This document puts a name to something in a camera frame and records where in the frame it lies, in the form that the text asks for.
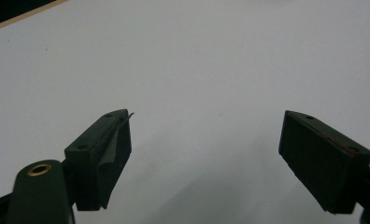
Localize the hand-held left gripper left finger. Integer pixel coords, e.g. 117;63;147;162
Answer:
64;108;135;212

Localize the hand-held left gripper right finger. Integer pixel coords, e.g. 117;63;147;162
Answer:
278;109;370;215

